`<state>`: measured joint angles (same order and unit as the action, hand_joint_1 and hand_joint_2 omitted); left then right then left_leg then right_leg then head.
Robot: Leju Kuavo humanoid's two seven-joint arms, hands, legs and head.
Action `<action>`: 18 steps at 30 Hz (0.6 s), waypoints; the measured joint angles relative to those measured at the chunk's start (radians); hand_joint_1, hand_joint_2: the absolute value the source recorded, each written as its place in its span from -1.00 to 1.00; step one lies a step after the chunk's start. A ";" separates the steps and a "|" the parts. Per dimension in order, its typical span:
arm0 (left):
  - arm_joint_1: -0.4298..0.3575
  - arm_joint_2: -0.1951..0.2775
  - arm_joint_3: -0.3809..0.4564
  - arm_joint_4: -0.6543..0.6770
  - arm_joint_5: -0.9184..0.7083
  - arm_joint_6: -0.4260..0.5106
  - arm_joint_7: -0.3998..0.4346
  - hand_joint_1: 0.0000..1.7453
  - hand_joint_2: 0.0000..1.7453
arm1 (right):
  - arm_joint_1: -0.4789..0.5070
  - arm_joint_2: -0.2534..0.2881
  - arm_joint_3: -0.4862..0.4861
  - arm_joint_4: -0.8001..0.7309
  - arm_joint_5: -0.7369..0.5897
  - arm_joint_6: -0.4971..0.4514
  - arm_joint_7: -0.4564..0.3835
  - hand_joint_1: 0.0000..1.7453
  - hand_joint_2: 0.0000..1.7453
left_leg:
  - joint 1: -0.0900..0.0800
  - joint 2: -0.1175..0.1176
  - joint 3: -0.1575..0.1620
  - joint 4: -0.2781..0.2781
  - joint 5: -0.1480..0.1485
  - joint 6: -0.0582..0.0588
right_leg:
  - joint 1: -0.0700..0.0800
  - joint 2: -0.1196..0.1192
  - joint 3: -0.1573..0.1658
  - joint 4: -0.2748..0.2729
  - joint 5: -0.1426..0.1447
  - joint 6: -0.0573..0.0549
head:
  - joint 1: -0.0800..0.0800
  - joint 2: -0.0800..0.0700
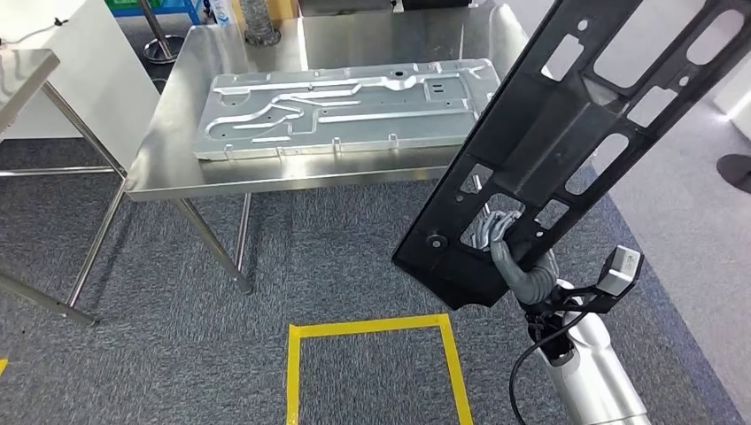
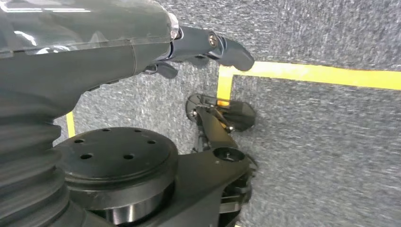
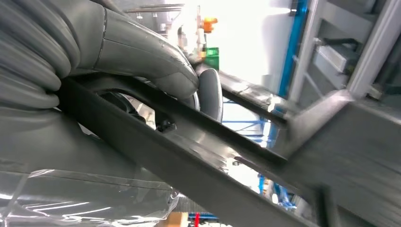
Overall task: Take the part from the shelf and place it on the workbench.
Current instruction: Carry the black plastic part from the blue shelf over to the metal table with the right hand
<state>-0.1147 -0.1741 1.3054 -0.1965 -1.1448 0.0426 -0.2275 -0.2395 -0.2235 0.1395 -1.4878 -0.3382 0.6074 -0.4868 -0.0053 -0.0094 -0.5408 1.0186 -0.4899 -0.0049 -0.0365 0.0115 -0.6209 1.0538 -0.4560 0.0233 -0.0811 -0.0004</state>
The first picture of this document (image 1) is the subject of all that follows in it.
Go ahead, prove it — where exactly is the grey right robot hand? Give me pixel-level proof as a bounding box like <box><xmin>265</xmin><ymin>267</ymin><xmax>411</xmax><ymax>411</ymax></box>
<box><xmin>474</xmin><ymin>210</ymin><xmax>530</xmax><ymax>300</ymax></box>

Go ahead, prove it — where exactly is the stainless steel workbench table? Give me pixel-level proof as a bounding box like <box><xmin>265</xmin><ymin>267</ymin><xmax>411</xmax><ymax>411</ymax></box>
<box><xmin>124</xmin><ymin>3</ymin><xmax>532</xmax><ymax>295</ymax></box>

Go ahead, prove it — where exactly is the stamped grey metal panel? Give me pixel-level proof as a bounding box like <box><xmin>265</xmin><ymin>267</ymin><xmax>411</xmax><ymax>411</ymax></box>
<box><xmin>192</xmin><ymin>57</ymin><xmax>503</xmax><ymax>161</ymax></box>

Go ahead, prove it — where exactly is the black equipment case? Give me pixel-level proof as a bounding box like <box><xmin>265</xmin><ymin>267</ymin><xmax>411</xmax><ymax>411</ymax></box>
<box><xmin>401</xmin><ymin>0</ymin><xmax>470</xmax><ymax>10</ymax></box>

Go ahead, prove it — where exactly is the black stanchion base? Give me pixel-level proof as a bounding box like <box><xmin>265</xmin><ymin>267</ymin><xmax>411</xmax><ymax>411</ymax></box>
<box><xmin>716</xmin><ymin>153</ymin><xmax>751</xmax><ymax>195</ymax></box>

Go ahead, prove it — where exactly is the grey equipment case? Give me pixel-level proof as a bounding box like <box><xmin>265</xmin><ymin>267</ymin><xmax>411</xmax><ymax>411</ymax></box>
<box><xmin>298</xmin><ymin>0</ymin><xmax>406</xmax><ymax>18</ymax></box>

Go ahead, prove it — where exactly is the white display stand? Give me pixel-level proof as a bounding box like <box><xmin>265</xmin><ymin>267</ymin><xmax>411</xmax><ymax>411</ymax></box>
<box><xmin>712</xmin><ymin>58</ymin><xmax>751</xmax><ymax>142</ymax></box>

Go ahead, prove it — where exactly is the brown cardboard box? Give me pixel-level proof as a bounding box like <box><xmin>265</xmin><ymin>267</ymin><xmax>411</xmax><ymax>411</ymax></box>
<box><xmin>231</xmin><ymin>0</ymin><xmax>300</xmax><ymax>21</ymax></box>

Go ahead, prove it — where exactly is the chrome stanchion pole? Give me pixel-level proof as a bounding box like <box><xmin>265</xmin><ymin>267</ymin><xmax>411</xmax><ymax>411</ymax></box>
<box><xmin>135</xmin><ymin>0</ymin><xmax>186</xmax><ymax>65</ymax></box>

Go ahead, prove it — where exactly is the white cabinet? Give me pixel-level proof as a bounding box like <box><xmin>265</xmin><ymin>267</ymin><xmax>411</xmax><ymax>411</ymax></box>
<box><xmin>0</xmin><ymin>0</ymin><xmax>160</xmax><ymax>142</ymax></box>

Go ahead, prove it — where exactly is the stainless steel side table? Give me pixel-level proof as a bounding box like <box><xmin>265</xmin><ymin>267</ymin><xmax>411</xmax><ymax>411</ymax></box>
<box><xmin>0</xmin><ymin>48</ymin><xmax>128</xmax><ymax>327</ymax></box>

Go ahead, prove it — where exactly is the black camera cable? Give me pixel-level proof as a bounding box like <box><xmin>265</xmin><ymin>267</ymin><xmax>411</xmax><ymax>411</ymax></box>
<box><xmin>508</xmin><ymin>311</ymin><xmax>588</xmax><ymax>425</ymax></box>

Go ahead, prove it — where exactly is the grey ribbed hose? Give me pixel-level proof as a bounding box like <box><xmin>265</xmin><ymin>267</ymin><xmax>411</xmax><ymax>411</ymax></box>
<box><xmin>237</xmin><ymin>0</ymin><xmax>282</xmax><ymax>47</ymax></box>

